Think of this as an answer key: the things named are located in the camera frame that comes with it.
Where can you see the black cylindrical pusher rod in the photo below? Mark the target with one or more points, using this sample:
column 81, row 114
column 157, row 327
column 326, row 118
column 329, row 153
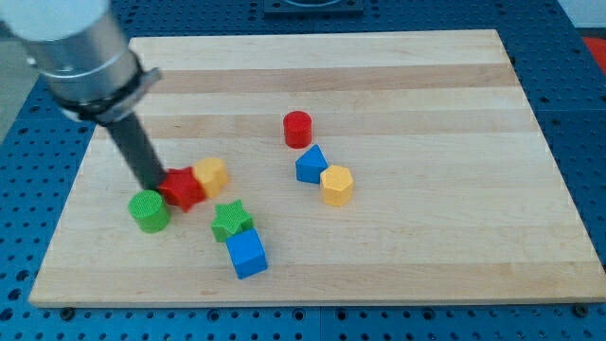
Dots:
column 132, row 141

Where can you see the yellow heart block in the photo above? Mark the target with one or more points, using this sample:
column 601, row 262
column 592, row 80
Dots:
column 212, row 175

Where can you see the green star block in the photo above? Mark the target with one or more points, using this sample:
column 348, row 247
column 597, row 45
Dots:
column 230, row 220

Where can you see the red cylinder block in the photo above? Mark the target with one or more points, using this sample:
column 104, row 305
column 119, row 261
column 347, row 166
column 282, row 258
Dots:
column 297, row 126

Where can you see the blue triangle block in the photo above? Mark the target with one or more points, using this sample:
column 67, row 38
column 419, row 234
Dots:
column 310, row 165

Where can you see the green cylinder block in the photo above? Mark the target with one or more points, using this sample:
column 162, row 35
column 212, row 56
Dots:
column 149, row 211

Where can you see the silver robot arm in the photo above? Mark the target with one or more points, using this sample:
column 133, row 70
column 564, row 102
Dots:
column 83, row 54

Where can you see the wooden board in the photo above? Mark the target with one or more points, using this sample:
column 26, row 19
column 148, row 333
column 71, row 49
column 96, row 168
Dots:
column 457, row 197

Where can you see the red star block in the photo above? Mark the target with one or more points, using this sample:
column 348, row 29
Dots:
column 180, row 188

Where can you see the yellow hexagon block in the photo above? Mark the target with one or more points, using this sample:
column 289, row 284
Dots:
column 337, row 185

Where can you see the blue cube block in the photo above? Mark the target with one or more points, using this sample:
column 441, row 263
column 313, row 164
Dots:
column 247, row 253

